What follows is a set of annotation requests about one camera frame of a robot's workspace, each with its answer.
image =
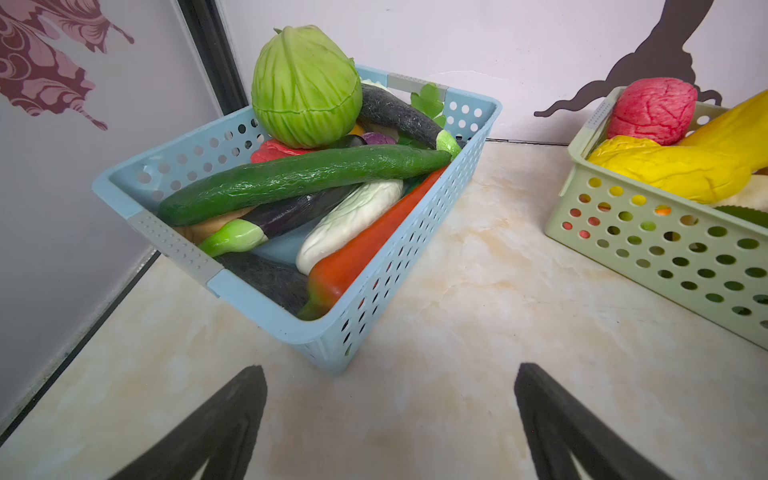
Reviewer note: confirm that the red tomato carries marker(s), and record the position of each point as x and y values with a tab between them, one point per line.
272	150

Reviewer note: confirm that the yellow mango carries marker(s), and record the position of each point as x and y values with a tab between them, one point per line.
740	132

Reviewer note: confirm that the pink red pomegranate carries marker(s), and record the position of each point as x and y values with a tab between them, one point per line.
659	109

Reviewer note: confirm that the white radish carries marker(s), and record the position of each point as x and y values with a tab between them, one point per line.
353	215

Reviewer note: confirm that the green cabbage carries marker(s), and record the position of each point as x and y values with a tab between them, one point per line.
306	91

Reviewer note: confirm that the yellow crumpled lemon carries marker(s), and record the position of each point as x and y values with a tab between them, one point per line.
699	174

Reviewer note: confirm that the long red chili pepper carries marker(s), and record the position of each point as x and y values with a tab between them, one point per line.
330	278

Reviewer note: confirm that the dark purple eggplant back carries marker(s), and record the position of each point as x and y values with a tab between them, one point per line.
381	107

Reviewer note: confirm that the long green cucumber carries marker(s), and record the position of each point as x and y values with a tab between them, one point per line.
256	184

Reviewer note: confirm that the light blue plastic basket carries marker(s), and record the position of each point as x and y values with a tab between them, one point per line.
135	187

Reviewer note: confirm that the green leafy vegetable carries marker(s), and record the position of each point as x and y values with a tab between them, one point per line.
428	101

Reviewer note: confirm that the dark purple eggplant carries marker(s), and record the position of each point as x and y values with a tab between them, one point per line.
272	220
381	107

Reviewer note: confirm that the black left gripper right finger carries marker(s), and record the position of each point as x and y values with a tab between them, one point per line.
562	434

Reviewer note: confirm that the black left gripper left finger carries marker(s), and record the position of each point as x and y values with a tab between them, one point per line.
216	440

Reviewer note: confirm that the light green plastic basket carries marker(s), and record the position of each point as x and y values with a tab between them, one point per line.
709	262

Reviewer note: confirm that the dark purple eggplant front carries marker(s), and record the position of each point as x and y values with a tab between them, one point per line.
272	220

